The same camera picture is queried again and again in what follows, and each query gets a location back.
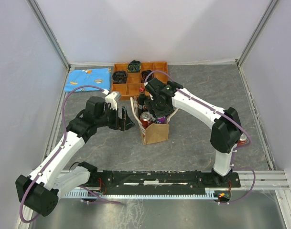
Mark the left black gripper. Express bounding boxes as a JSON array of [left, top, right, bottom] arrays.
[[95, 104, 135, 131]]

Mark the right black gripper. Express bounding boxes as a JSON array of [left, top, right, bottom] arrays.
[[144, 96, 175, 122]]

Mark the glass cola bottle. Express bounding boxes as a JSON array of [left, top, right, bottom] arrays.
[[137, 87, 148, 117]]

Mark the purple Fanta can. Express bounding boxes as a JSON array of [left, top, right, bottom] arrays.
[[154, 116, 167, 124]]

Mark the red cola can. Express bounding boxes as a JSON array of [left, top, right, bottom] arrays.
[[140, 112, 152, 129], [237, 133, 249, 146]]

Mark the burlap canvas watermelon bag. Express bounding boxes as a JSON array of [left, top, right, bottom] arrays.
[[130, 97, 179, 145]]

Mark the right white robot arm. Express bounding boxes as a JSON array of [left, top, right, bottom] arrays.
[[144, 78, 242, 187]]

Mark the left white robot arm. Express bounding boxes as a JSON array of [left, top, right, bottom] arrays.
[[15, 92, 134, 217]]

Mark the wooden compartment tray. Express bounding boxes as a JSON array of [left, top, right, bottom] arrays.
[[111, 62, 169, 100]]

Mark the rolled dark belt centre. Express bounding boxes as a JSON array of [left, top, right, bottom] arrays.
[[141, 70, 154, 83]]

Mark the rolled dark belt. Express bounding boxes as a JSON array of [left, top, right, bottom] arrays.
[[127, 60, 141, 73], [112, 70, 128, 84], [141, 70, 154, 83]]

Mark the rolled dark belt left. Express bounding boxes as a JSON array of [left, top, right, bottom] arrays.
[[112, 70, 128, 84]]

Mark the rolled dark belt top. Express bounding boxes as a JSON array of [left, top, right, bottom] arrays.
[[127, 60, 141, 73]]

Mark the blue patterned cloth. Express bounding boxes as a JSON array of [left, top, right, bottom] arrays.
[[64, 68, 111, 93]]

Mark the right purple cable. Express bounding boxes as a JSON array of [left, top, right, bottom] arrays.
[[144, 70, 257, 205]]

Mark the purple cable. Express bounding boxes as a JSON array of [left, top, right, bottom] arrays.
[[144, 70, 257, 205], [20, 85, 123, 224]]

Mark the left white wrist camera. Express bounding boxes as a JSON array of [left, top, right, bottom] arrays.
[[103, 90, 121, 110]]

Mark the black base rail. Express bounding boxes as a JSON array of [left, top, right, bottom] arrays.
[[75, 162, 241, 194]]

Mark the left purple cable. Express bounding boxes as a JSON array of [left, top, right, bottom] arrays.
[[20, 85, 123, 224]]

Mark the white slotted cable duct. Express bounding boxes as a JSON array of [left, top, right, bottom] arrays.
[[63, 188, 230, 200]]

